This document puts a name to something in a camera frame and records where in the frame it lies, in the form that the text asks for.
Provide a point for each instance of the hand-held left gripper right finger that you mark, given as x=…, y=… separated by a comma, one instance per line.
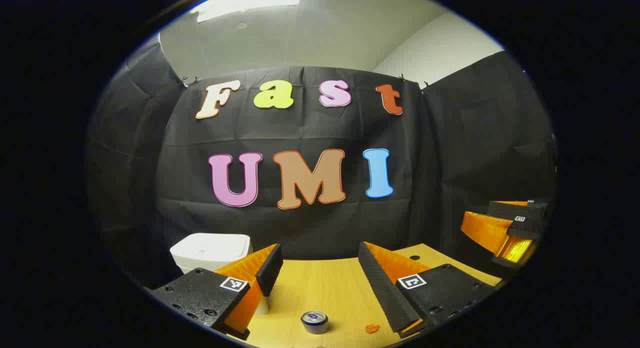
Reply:
x=385, y=288

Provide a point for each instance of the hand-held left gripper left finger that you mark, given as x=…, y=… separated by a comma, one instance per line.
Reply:
x=270, y=268

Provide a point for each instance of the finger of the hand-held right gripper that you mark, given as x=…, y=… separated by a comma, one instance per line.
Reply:
x=525, y=228
x=515, y=210

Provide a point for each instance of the orange paper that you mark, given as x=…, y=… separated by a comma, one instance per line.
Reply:
x=372, y=328

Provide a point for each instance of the white desktop garbage bin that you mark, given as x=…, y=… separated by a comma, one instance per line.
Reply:
x=210, y=250

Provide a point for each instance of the silver blue pop can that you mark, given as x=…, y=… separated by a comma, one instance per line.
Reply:
x=315, y=322

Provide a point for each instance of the wooden desktop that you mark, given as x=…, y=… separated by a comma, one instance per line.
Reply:
x=325, y=288

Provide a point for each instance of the ceiling light panel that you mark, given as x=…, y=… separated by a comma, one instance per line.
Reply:
x=250, y=1

